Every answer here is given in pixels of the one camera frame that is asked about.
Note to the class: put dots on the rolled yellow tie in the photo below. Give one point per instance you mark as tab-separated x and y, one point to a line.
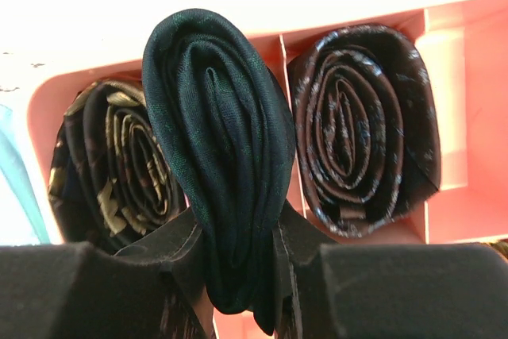
501	247

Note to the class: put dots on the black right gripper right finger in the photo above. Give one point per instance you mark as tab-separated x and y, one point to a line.
301	296

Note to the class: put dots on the rolled dark patterned tie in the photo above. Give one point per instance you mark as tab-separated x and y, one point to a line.
109	183

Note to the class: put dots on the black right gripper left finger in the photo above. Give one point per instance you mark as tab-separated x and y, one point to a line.
174	254

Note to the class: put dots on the dark green necktie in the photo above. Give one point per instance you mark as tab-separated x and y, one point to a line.
227	134

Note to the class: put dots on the rolled black tie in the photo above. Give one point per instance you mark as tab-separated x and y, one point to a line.
368	143

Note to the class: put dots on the clear blue plastic tub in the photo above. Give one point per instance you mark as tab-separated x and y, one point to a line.
21	219

